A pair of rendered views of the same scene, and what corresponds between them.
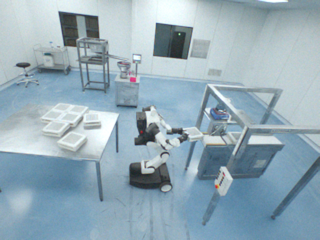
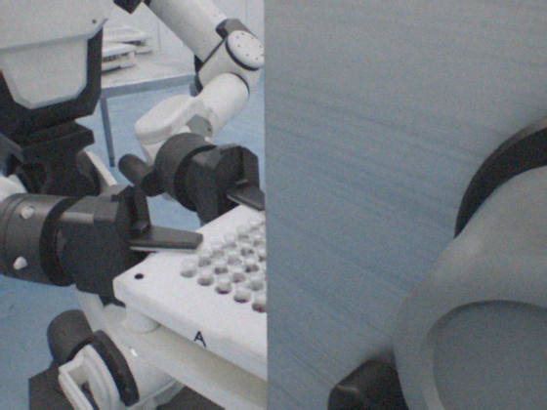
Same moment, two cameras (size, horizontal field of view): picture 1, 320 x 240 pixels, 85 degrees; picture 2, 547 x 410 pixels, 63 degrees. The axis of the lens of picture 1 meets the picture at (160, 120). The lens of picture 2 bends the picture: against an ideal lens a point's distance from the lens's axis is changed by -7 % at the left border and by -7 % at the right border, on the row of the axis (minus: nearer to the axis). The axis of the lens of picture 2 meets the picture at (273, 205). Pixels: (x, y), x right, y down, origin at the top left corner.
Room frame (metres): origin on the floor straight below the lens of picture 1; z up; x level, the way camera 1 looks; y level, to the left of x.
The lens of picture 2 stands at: (1.90, -0.76, 1.19)
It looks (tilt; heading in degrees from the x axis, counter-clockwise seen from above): 28 degrees down; 60
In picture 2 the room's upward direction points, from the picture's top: straight up
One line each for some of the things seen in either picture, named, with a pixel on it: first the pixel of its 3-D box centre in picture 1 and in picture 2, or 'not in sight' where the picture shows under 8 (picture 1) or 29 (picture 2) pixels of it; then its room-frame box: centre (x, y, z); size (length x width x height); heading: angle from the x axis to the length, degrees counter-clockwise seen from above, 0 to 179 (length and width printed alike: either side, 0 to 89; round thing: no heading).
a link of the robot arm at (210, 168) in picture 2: (178, 130); (215, 184); (2.10, -0.28, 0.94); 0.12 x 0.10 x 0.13; 94
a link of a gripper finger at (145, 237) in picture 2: not in sight; (166, 235); (2.00, -0.41, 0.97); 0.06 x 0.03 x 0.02; 135
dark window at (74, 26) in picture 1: (80, 31); not in sight; (6.80, 3.29, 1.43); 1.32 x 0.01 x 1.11; 97
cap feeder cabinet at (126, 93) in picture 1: (127, 91); not in sight; (4.51, 1.02, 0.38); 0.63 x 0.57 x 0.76; 97
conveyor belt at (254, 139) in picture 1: (242, 141); not in sight; (2.25, -1.33, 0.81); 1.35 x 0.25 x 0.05; 102
